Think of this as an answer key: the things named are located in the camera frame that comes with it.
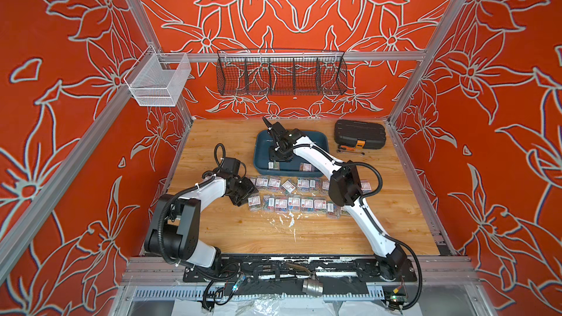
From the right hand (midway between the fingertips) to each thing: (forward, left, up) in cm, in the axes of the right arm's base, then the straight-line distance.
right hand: (274, 154), depth 99 cm
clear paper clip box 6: (-14, -17, -3) cm, 23 cm away
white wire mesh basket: (+21, +51, +25) cm, 60 cm away
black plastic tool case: (+12, -42, +1) cm, 44 cm away
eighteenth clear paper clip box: (-22, +7, -4) cm, 24 cm away
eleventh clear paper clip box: (-23, -9, -2) cm, 25 cm away
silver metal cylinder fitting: (-50, -14, -2) cm, 52 cm away
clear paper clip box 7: (-6, -14, -2) cm, 16 cm away
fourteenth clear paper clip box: (-23, -20, -3) cm, 31 cm away
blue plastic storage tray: (+11, -22, -1) cm, 25 cm away
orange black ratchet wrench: (+7, -42, -2) cm, 42 cm away
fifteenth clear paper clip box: (-25, -25, -4) cm, 35 cm away
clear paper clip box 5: (-14, -13, -2) cm, 20 cm away
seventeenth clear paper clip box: (-23, +1, -2) cm, 23 cm away
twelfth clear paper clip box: (-23, -4, -2) cm, 24 cm away
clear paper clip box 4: (-15, -7, -3) cm, 17 cm away
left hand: (-17, +7, -3) cm, 19 cm away
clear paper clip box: (-13, +9, -2) cm, 16 cm away
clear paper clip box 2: (-14, +5, -3) cm, 15 cm away
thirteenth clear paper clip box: (-23, -14, -3) cm, 27 cm away
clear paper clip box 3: (-14, -1, -3) cm, 14 cm away
